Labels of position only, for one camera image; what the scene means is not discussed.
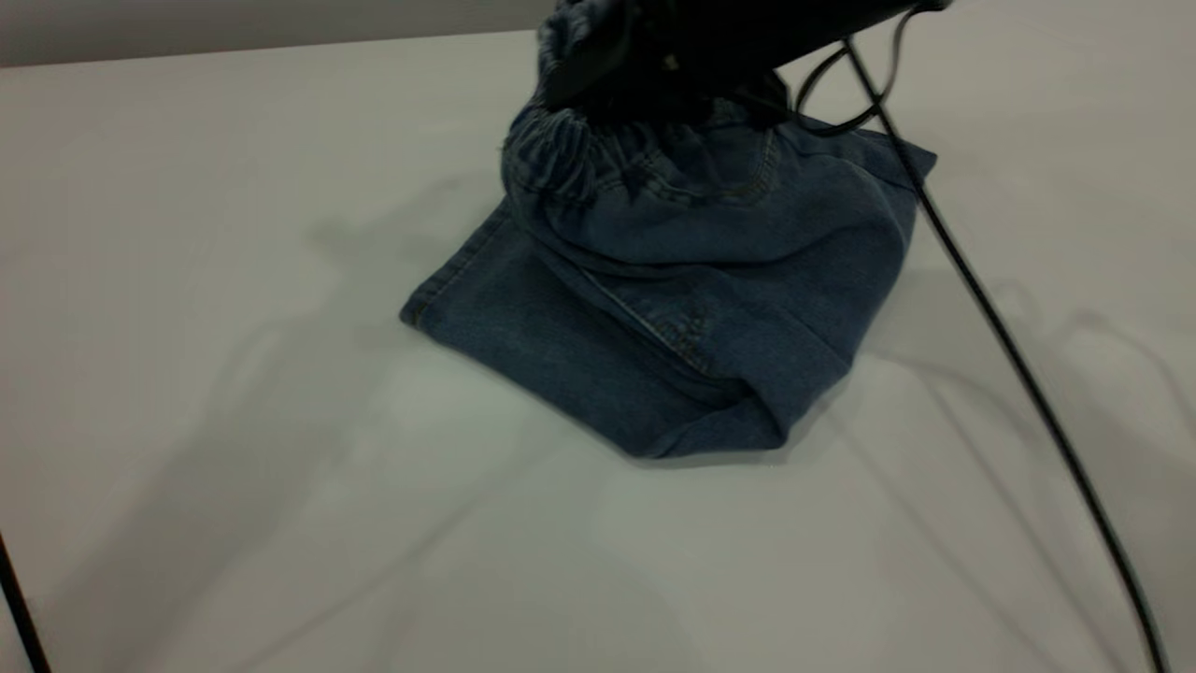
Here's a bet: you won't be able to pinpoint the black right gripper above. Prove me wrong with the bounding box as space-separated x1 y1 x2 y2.
540 0 956 122

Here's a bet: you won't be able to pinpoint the blue denim shorts with print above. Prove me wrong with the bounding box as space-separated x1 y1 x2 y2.
400 0 938 461

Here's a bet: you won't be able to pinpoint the thin black looped cable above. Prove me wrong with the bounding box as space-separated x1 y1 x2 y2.
792 5 915 138

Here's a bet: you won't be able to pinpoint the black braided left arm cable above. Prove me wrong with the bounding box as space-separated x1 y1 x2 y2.
0 531 52 673

